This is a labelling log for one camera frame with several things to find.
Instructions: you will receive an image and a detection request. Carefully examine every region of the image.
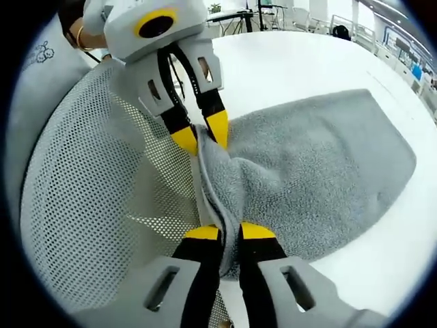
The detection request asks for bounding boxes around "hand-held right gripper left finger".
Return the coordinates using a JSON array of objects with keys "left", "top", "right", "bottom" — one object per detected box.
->
[{"left": 73, "top": 223, "right": 221, "bottom": 328}]

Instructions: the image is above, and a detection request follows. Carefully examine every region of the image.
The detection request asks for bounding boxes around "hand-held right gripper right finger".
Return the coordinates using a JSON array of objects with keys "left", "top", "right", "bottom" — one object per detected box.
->
[{"left": 238, "top": 221, "right": 390, "bottom": 328}]

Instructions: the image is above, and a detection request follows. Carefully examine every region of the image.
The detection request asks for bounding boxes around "grey towel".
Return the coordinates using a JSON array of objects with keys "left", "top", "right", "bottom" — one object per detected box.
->
[{"left": 193, "top": 88, "right": 417, "bottom": 281}]

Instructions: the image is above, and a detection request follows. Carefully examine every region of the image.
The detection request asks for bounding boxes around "black stand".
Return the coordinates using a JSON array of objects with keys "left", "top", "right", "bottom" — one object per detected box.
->
[{"left": 255, "top": 0, "right": 270, "bottom": 31}]

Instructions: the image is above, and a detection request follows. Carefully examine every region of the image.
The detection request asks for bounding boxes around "white table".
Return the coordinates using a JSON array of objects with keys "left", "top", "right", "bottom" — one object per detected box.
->
[{"left": 191, "top": 30, "right": 437, "bottom": 318}]

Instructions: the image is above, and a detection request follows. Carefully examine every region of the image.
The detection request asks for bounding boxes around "light grey printed garment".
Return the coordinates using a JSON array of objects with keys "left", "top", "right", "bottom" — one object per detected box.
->
[{"left": 8, "top": 15, "right": 103, "bottom": 144}]

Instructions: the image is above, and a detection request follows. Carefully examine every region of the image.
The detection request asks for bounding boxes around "white office chair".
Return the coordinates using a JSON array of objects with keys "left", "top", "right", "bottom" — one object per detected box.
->
[
  {"left": 293, "top": 6, "right": 328, "bottom": 33},
  {"left": 329, "top": 15, "right": 376, "bottom": 49}
]

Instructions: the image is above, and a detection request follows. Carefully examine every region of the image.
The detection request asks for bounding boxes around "black bag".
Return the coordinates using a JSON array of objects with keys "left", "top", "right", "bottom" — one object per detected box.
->
[{"left": 333, "top": 25, "right": 352, "bottom": 42}]

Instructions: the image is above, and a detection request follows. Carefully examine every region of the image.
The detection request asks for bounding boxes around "row of white cabinets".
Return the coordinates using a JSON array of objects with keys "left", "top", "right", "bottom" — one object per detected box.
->
[{"left": 375, "top": 33, "right": 437, "bottom": 117}]

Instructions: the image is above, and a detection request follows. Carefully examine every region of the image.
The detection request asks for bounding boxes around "thin black cable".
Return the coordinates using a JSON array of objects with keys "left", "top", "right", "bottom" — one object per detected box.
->
[{"left": 66, "top": 29, "right": 102, "bottom": 64}]

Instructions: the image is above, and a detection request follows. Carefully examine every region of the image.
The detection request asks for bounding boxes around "gold bracelet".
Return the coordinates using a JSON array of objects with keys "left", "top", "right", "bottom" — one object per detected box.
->
[{"left": 75, "top": 25, "right": 100, "bottom": 52}]

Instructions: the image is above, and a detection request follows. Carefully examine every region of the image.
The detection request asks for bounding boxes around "black frame desk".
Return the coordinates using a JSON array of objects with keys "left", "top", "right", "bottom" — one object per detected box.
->
[{"left": 207, "top": 8, "right": 255, "bottom": 35}]

